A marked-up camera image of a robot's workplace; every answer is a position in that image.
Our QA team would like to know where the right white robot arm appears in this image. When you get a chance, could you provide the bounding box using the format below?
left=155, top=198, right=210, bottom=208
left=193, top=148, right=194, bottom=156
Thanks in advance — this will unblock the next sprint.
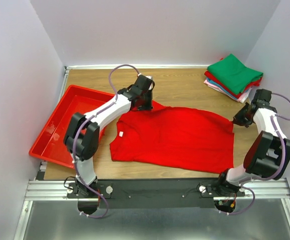
left=214, top=89, right=290, bottom=196

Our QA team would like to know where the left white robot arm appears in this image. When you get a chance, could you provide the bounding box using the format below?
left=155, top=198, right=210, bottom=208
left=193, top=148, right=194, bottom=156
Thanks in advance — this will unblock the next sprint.
left=64, top=73, right=155, bottom=198

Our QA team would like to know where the pink folded t shirt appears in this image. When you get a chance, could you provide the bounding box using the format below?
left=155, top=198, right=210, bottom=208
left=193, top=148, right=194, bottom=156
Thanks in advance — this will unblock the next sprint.
left=204, top=79, right=252, bottom=104

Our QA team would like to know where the blue folded t shirt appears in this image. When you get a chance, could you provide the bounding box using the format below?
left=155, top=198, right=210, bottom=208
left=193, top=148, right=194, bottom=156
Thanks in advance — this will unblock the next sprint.
left=206, top=77, right=240, bottom=99

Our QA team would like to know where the red plastic tray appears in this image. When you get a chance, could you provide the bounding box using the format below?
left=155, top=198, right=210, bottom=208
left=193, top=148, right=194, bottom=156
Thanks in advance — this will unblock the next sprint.
left=29, top=85, right=114, bottom=169

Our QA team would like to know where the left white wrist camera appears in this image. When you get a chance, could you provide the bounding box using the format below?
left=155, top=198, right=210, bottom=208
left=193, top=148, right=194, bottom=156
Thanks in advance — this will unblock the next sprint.
left=146, top=76, right=155, bottom=90

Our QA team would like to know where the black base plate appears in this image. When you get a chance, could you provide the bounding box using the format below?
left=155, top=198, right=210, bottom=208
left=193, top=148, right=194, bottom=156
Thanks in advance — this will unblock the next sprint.
left=64, top=177, right=245, bottom=215

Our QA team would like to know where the aluminium frame rail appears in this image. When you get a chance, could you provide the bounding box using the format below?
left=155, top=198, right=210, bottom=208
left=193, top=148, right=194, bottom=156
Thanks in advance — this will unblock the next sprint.
left=15, top=163, right=290, bottom=240

